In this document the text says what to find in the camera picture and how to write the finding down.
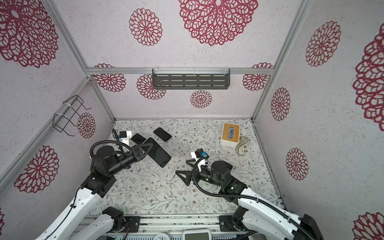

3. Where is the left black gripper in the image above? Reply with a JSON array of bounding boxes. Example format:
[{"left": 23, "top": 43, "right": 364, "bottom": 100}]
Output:
[{"left": 109, "top": 143, "right": 153, "bottom": 177}]

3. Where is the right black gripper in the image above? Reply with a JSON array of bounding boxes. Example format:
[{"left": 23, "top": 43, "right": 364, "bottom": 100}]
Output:
[{"left": 177, "top": 158, "right": 225, "bottom": 190}]

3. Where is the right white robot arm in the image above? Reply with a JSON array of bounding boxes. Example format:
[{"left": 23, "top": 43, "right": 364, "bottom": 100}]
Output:
[{"left": 176, "top": 157, "right": 324, "bottom": 240}]

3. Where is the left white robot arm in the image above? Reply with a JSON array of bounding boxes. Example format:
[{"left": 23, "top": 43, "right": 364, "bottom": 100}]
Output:
[{"left": 38, "top": 140, "right": 153, "bottom": 240}]

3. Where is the black phone far left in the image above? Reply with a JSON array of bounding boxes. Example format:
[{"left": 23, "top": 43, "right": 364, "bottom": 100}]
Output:
[{"left": 131, "top": 134, "right": 147, "bottom": 145}]

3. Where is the black phone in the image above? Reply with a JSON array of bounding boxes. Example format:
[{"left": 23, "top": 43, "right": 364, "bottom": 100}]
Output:
[
  {"left": 154, "top": 127, "right": 172, "bottom": 142},
  {"left": 131, "top": 134, "right": 147, "bottom": 145}
]

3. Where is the black phone far middle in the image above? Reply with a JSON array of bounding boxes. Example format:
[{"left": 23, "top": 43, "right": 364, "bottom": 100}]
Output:
[{"left": 154, "top": 127, "right": 172, "bottom": 142}]

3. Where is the white wooden-top tissue box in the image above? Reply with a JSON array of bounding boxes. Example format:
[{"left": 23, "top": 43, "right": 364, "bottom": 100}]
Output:
[{"left": 220, "top": 123, "right": 240, "bottom": 148}]

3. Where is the white display device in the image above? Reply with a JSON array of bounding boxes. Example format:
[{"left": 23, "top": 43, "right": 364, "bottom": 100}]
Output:
[{"left": 182, "top": 229, "right": 212, "bottom": 240}]

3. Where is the white round timer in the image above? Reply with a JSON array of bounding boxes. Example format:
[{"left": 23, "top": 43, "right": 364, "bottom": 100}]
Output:
[{"left": 154, "top": 233, "right": 171, "bottom": 240}]

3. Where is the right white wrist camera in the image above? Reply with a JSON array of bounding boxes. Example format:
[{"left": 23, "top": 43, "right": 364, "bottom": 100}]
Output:
[{"left": 191, "top": 149, "right": 209, "bottom": 161}]

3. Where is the right black corrugated cable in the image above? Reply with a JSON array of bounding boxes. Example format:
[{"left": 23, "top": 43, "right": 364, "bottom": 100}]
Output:
[{"left": 191, "top": 157, "right": 316, "bottom": 240}]

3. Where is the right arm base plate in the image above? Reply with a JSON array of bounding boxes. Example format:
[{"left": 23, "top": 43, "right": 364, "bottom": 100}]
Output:
[{"left": 219, "top": 215, "right": 243, "bottom": 232}]

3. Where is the grey wall shelf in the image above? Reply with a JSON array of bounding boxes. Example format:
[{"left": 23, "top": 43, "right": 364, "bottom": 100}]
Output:
[{"left": 152, "top": 69, "right": 231, "bottom": 90}]

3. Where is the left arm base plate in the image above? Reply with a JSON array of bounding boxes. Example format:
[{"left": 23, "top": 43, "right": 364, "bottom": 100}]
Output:
[{"left": 122, "top": 216, "right": 141, "bottom": 233}]

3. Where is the black wire wall rack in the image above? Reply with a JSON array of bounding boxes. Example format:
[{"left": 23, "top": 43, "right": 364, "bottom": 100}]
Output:
[{"left": 52, "top": 95, "right": 91, "bottom": 137}]

